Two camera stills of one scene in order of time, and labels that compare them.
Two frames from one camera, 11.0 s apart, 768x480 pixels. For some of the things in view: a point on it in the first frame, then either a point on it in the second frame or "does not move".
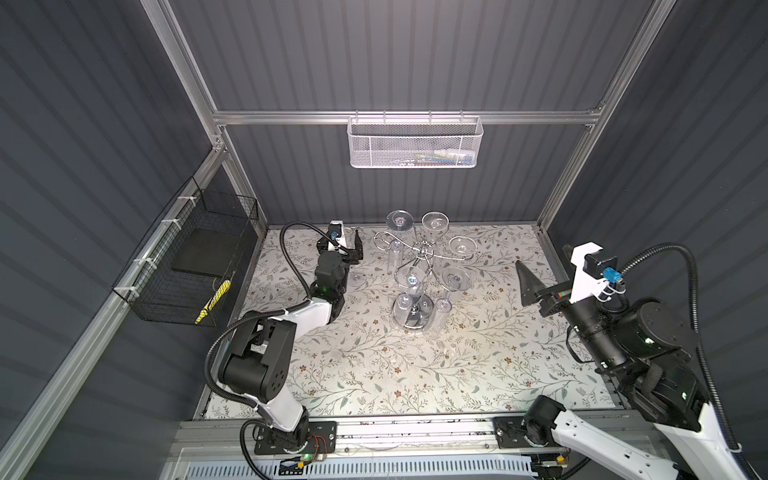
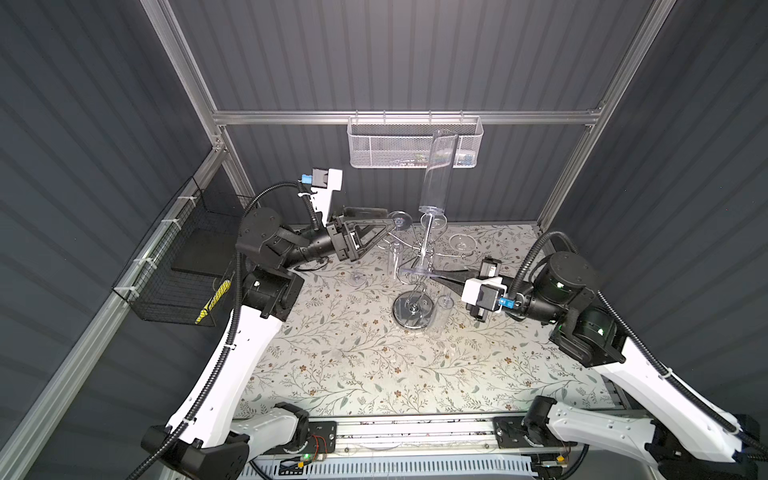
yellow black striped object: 213,301 does not move
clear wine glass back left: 398,220 does not move
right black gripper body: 555,297 to 490,266
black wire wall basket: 182,274 does not move
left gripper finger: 358,246 to 369,233
